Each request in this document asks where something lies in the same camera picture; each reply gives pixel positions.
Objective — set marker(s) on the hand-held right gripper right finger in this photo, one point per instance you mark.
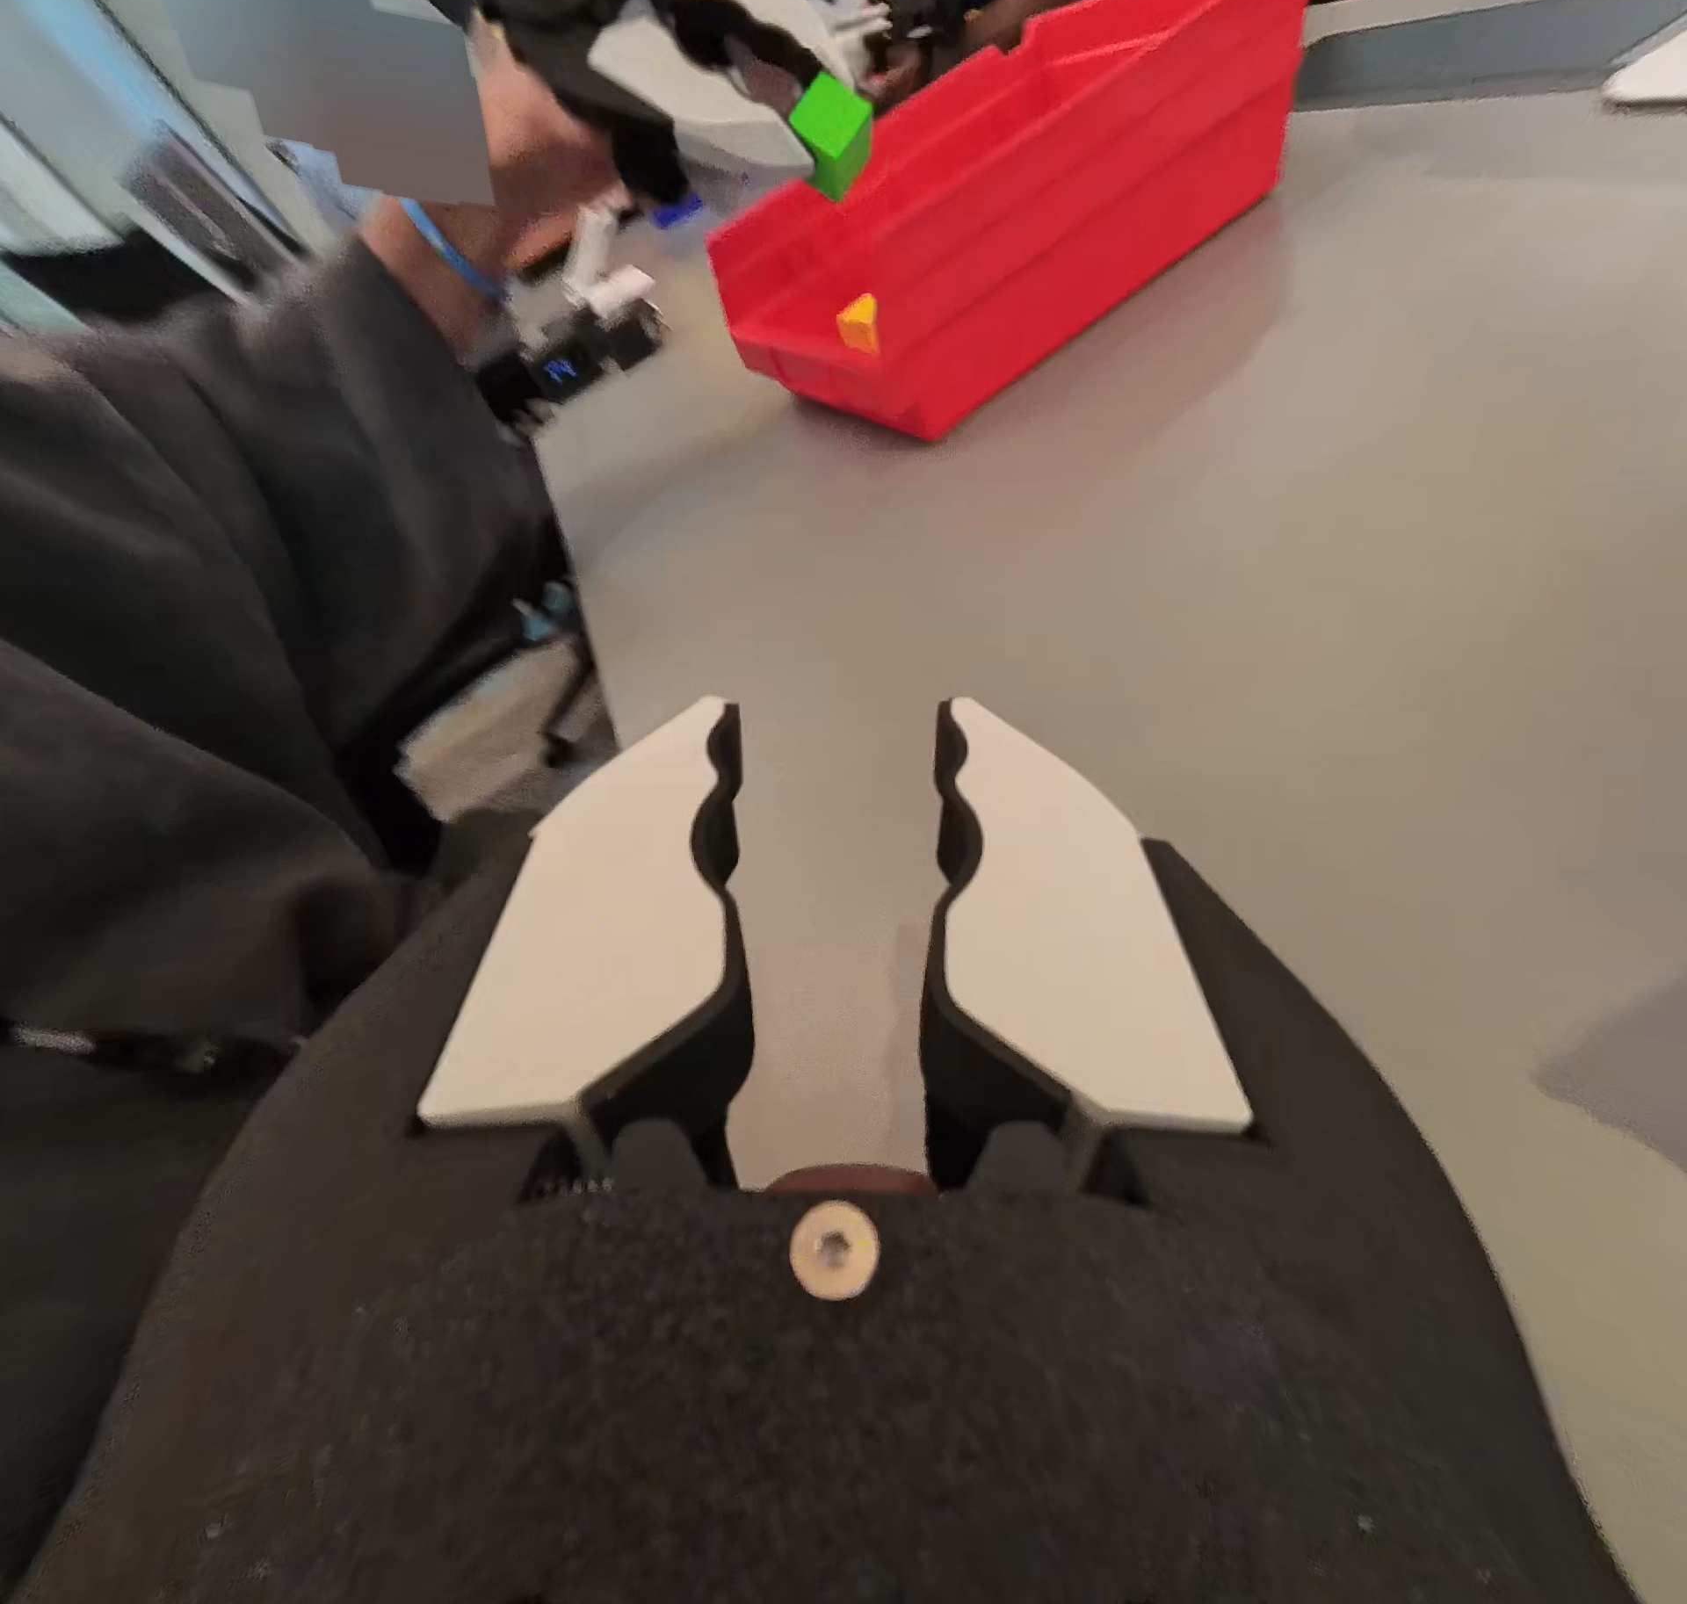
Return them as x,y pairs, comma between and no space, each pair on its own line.
1087,952

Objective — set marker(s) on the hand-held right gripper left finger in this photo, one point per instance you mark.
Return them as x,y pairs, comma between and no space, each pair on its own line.
586,952

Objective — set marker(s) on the green wooden cube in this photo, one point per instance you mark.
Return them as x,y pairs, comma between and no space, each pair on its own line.
834,135

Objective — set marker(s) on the red plastic bin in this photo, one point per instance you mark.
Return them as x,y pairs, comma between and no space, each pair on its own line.
1056,182

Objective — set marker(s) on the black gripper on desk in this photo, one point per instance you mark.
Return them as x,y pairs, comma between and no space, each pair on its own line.
581,340

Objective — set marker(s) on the person's left hand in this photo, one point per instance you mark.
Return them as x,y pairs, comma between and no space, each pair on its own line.
542,156

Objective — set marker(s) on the person's black chair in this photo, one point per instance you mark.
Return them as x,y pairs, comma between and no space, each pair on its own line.
490,683

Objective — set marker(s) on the blue wristband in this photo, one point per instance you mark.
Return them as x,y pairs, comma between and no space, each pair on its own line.
455,249

